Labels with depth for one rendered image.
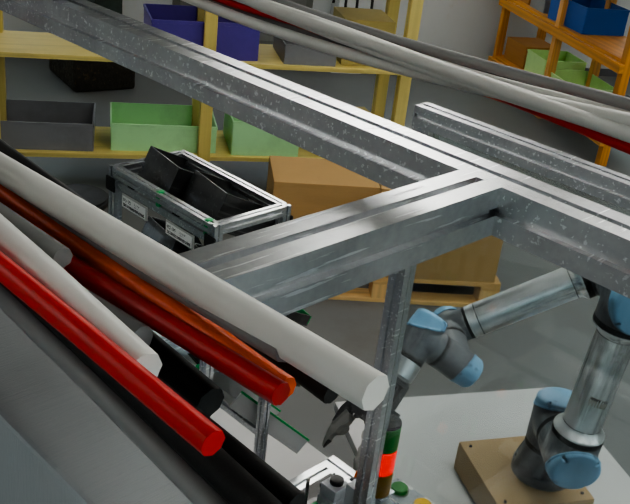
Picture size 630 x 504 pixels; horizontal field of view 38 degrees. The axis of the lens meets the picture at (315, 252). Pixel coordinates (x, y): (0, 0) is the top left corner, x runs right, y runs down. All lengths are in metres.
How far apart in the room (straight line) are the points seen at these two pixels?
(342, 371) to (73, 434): 0.12
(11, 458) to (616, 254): 0.52
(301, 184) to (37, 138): 1.72
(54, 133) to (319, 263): 5.25
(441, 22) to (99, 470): 9.39
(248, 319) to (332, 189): 4.83
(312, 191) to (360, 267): 4.43
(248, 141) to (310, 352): 5.66
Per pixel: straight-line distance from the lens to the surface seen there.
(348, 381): 0.27
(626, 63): 7.47
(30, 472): 0.35
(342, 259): 0.66
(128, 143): 5.90
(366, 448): 1.64
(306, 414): 4.02
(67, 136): 5.86
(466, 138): 1.31
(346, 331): 4.64
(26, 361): 0.39
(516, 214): 0.79
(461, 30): 9.77
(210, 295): 0.30
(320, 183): 5.10
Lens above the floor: 2.37
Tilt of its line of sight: 26 degrees down
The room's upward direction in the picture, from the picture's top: 7 degrees clockwise
